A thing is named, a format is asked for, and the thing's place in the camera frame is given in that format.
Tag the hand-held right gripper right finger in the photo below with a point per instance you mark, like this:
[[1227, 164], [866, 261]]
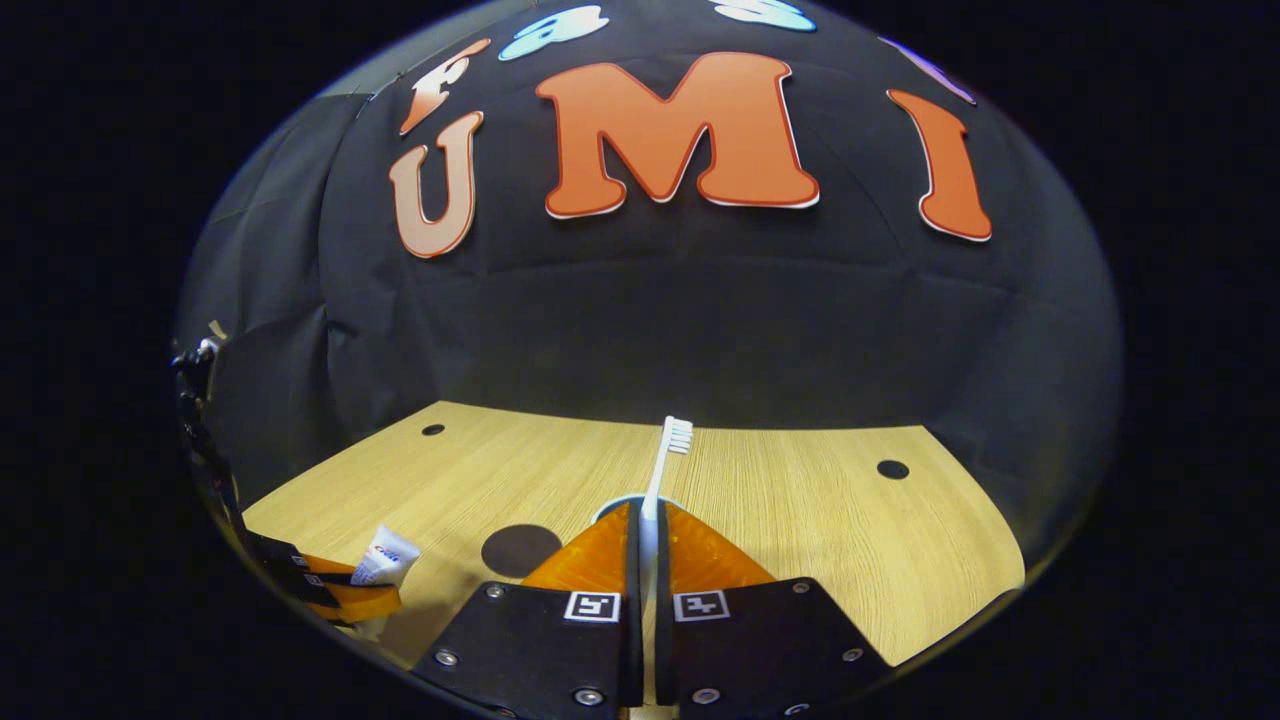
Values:
[[760, 640]]

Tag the white toothpaste tube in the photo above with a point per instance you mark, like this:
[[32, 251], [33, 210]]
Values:
[[388, 555]]

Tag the white toothbrush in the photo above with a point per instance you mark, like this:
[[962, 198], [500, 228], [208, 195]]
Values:
[[660, 470]]

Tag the dark round coaster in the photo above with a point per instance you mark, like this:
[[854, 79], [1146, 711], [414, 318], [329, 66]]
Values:
[[518, 550]]

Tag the black backdrop cloth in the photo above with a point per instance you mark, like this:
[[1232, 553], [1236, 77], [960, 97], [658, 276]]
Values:
[[680, 320]]

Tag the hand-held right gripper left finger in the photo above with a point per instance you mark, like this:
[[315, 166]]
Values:
[[540, 650]]

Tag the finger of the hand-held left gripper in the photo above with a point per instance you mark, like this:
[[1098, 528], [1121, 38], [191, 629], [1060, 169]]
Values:
[[360, 605], [290, 558]]

